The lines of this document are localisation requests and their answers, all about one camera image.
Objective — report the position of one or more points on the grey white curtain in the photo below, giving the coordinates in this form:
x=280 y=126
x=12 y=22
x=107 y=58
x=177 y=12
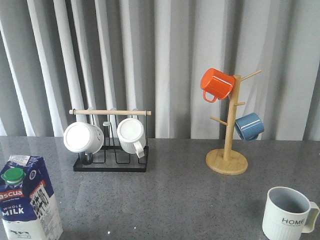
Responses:
x=58 y=55

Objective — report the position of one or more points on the black wire mug rack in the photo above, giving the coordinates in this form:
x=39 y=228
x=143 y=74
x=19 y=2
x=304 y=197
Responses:
x=111 y=157

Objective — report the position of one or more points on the orange mug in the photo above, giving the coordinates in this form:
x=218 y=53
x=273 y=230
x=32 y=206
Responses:
x=216 y=85

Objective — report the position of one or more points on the white ribbed mug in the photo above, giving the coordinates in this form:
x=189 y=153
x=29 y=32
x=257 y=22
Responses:
x=131 y=135

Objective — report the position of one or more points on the pale green HOME mug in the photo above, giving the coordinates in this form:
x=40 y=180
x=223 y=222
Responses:
x=288 y=213

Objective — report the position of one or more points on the wooden mug tree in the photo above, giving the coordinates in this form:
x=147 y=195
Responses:
x=225 y=160

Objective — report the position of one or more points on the blue mug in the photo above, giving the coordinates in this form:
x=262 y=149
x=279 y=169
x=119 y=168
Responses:
x=249 y=127

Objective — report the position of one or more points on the blue white milk carton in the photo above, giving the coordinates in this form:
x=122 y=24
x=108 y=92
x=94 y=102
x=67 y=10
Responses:
x=28 y=206

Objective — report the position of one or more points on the white smiley face mug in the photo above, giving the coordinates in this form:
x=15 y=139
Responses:
x=85 y=139

